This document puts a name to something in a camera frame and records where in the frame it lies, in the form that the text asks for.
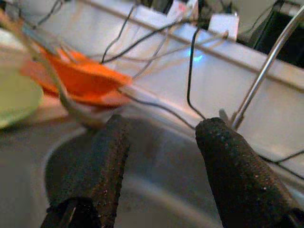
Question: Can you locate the orange plate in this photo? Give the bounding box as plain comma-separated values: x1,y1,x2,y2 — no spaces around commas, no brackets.
21,61,129,108

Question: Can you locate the white cable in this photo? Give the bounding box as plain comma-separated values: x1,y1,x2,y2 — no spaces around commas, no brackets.
133,30,171,79

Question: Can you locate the stainless steel sink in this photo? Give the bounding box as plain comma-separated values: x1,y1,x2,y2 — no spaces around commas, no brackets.
0,114,304,228

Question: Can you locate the orange bowl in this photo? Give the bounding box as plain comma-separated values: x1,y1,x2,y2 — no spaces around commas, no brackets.
40,47,133,105

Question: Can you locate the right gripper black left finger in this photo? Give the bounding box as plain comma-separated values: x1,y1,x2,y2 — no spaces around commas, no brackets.
40,114,131,228

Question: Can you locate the white charger block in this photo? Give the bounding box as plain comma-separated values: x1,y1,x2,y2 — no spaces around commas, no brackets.
209,13,239,40

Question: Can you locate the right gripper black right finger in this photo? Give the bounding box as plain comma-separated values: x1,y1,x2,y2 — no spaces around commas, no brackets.
195,116,304,228

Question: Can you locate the green plate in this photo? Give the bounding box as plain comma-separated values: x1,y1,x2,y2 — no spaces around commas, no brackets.
0,47,45,130

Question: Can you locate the silver fork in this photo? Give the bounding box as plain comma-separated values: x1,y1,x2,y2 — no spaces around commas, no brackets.
47,59,105,130

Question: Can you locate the chrome faucet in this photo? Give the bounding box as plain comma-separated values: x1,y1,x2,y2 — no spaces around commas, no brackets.
231,4,304,130

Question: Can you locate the white box red print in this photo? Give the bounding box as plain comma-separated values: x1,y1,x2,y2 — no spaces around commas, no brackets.
170,0,199,19

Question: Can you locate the grey faucet lever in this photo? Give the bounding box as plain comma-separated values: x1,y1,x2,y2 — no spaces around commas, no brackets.
218,108,232,126

